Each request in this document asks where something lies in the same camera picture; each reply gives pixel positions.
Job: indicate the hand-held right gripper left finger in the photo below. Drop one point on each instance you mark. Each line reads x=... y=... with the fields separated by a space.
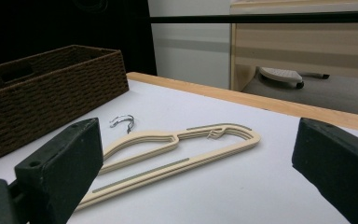
x=59 y=165

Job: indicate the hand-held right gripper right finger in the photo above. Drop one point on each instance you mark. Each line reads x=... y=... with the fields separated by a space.
x=338 y=168

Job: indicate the brown woven basket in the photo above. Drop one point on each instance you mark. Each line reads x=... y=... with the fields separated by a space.
x=43 y=102

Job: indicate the beige clothes hanger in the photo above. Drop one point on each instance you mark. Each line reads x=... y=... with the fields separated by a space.
x=143 y=174
x=167 y=175
x=180 y=168

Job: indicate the black chair base leg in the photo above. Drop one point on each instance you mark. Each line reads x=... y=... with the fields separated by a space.
x=315 y=75

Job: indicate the white chair base leg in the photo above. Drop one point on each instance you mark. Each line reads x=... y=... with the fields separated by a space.
x=281 y=74

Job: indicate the light wooden cabinet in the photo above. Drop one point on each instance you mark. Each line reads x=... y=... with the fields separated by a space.
x=304 y=46

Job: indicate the black curtain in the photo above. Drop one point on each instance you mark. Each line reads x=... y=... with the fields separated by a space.
x=59 y=25

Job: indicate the black horizontal bar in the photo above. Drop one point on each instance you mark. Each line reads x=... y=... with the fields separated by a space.
x=261 y=17

